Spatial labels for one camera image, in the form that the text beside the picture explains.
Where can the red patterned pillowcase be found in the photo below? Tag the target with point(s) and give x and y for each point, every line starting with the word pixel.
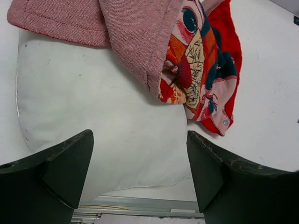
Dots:
pixel 184 51

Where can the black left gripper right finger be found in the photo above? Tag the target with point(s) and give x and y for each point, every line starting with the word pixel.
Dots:
pixel 233 190

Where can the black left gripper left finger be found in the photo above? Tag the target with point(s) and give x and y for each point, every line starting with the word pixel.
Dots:
pixel 46 187

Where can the white pillow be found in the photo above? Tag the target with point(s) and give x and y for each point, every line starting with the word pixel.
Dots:
pixel 139 142

